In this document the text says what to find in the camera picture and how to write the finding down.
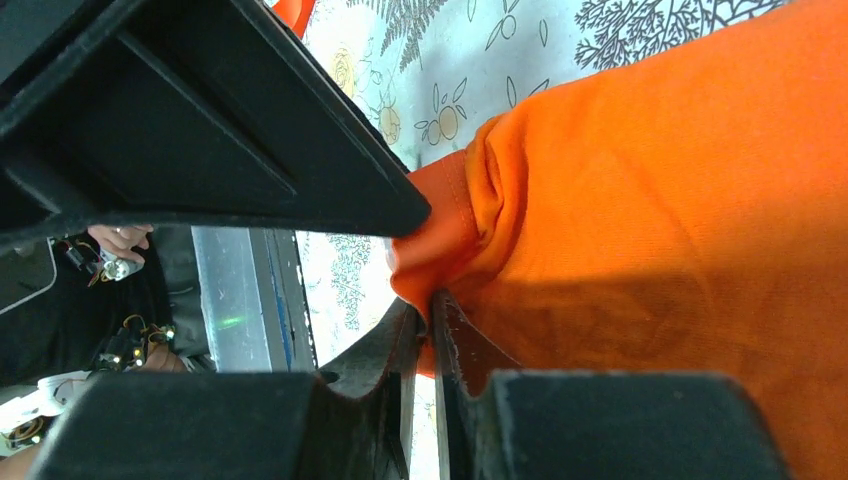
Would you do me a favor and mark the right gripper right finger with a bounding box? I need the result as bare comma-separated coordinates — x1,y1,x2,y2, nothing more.
430,290,521,479

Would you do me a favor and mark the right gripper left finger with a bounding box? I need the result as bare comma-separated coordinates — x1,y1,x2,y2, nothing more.
318,298,419,479

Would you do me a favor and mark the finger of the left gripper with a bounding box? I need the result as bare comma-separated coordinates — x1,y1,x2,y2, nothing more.
1,1,430,248

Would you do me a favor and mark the orange underwear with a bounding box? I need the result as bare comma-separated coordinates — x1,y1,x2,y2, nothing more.
391,1,847,479

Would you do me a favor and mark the person's hand in background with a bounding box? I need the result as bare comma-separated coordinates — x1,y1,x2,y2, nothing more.
87,224,154,264

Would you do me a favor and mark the small red block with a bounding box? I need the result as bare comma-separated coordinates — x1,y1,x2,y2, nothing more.
266,0,316,38

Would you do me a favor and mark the floral tablecloth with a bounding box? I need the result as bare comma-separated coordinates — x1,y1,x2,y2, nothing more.
296,0,789,479

